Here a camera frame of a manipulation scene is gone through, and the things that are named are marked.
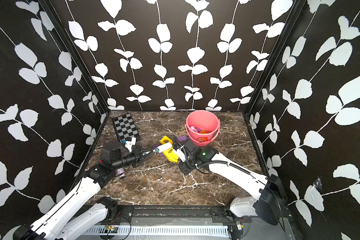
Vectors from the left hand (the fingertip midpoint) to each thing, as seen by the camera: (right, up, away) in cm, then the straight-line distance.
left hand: (153, 150), depth 72 cm
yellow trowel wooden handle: (+8, -4, +9) cm, 13 cm away
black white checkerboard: (-28, +11, +36) cm, 47 cm away
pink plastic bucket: (+28, +11, +32) cm, 44 cm away
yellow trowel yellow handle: (+28, +8, +32) cm, 44 cm away
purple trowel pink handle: (+22, +10, +21) cm, 32 cm away
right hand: (+13, -8, +5) cm, 16 cm away
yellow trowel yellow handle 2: (+2, +3, +32) cm, 32 cm away
